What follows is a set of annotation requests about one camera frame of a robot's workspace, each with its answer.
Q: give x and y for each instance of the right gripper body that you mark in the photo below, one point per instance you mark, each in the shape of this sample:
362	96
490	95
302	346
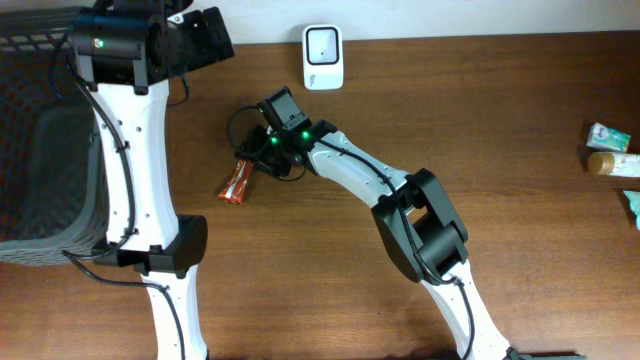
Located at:
267	144

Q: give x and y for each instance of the red white snack bar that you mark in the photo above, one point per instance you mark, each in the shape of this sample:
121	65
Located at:
234	190

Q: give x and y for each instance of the green white tissue packet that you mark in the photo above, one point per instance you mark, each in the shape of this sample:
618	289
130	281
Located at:
601	137

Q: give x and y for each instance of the white Pantene tube gold cap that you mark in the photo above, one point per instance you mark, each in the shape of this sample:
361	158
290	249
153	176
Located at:
614	164

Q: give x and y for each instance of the teal tissue packet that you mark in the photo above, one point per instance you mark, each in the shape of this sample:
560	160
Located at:
634	205

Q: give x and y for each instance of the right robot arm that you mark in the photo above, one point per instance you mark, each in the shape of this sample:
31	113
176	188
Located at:
422	232

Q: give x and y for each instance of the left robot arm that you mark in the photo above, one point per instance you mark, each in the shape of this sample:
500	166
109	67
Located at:
125	53

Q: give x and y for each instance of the white barcode scanner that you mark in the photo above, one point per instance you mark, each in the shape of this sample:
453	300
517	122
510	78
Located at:
323	58

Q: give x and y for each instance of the grey plastic mesh basket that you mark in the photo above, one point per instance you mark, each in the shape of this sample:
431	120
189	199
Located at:
53	189

